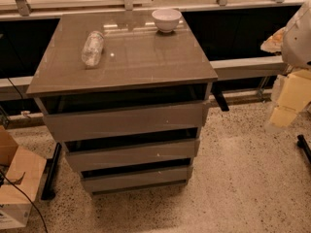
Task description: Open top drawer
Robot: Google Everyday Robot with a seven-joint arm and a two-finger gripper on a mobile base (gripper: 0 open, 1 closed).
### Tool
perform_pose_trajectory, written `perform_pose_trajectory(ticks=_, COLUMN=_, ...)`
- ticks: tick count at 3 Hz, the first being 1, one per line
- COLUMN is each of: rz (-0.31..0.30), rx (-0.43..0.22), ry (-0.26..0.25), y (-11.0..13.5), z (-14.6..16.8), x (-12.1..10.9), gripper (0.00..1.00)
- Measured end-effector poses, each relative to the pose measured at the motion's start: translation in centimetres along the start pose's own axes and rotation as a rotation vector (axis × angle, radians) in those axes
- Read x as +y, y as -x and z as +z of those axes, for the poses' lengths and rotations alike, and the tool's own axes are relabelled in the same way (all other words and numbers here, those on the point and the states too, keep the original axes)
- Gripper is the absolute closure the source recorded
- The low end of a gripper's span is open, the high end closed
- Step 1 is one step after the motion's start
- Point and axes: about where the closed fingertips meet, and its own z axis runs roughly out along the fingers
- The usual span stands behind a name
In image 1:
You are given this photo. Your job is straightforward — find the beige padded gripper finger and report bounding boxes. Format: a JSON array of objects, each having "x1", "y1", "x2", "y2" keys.
[{"x1": 264, "y1": 69, "x2": 311, "y2": 133}]

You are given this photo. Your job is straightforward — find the grey top drawer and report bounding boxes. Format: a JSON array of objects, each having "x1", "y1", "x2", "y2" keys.
[{"x1": 44, "y1": 102, "x2": 207, "y2": 142}]

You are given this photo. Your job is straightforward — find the grey drawer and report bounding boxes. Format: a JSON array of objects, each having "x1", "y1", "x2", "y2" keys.
[
  {"x1": 82, "y1": 166, "x2": 192, "y2": 193},
  {"x1": 65, "y1": 139, "x2": 200, "y2": 172},
  {"x1": 44, "y1": 102, "x2": 207, "y2": 142}
]

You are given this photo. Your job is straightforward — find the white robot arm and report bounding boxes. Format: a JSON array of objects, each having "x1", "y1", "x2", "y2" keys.
[{"x1": 260, "y1": 0, "x2": 311, "y2": 132}]

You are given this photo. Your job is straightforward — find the grey bottom drawer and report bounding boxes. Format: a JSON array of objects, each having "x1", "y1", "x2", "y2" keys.
[{"x1": 82, "y1": 166, "x2": 192, "y2": 193}]

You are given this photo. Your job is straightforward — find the grey drawer cabinet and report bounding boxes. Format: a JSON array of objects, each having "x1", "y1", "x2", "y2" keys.
[{"x1": 27, "y1": 11, "x2": 217, "y2": 194}]

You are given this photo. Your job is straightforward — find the grey middle drawer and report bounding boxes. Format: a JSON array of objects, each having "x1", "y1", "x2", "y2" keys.
[{"x1": 65, "y1": 139, "x2": 200, "y2": 172}]

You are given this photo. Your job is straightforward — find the black base leg far right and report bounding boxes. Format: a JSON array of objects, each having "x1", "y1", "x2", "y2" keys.
[{"x1": 297, "y1": 135, "x2": 311, "y2": 163}]

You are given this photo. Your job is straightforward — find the black stand leg right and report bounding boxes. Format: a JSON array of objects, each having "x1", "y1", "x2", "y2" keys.
[{"x1": 212, "y1": 84, "x2": 229, "y2": 112}]

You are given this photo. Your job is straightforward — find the black stand leg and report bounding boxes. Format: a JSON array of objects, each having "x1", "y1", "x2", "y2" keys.
[
  {"x1": 212, "y1": 84, "x2": 229, "y2": 112},
  {"x1": 41, "y1": 143, "x2": 62, "y2": 201}
]

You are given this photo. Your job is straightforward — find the white ceramic bowl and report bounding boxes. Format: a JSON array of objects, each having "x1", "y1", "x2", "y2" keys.
[{"x1": 152, "y1": 9, "x2": 182, "y2": 33}]

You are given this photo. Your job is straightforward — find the clear plastic bottle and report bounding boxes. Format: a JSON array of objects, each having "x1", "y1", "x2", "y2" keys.
[{"x1": 81, "y1": 31, "x2": 104, "y2": 67}]

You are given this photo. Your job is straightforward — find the black stand leg left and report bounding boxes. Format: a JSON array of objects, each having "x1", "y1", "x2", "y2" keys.
[{"x1": 41, "y1": 143, "x2": 62, "y2": 201}]

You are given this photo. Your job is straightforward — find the cardboard box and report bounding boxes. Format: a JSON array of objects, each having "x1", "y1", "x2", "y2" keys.
[{"x1": 0, "y1": 126, "x2": 47, "y2": 230}]

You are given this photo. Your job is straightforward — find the black cable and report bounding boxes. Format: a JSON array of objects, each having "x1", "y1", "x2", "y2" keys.
[{"x1": 0, "y1": 168, "x2": 50, "y2": 233}]

